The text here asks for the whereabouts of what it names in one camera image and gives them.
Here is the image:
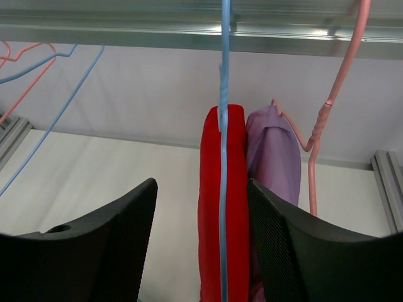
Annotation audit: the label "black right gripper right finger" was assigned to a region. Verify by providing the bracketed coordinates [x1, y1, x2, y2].
[247, 179, 402, 301]

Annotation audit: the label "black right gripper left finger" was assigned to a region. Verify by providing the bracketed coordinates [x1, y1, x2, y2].
[1, 178, 158, 301]

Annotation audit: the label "red trousers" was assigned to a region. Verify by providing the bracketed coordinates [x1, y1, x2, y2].
[198, 104, 249, 301]

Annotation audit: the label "blue hanger with red trousers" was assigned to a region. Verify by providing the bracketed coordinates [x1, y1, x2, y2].
[217, 0, 231, 301]

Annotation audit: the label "purple trousers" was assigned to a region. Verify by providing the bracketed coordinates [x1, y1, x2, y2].
[246, 104, 302, 301]

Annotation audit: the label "pink hanger with purple trousers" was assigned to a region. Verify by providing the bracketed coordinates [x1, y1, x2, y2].
[271, 0, 371, 216]

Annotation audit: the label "aluminium frame right posts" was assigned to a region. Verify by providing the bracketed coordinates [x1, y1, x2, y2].
[371, 150, 402, 233]

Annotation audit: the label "aluminium frame posts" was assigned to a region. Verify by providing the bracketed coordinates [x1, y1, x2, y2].
[0, 116, 33, 169]
[371, 150, 402, 233]

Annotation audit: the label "aluminium frame left posts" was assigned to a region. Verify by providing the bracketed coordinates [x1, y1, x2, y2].
[0, 116, 33, 169]

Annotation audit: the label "aluminium hanging rail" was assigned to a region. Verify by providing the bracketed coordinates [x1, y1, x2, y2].
[0, 8, 403, 60]

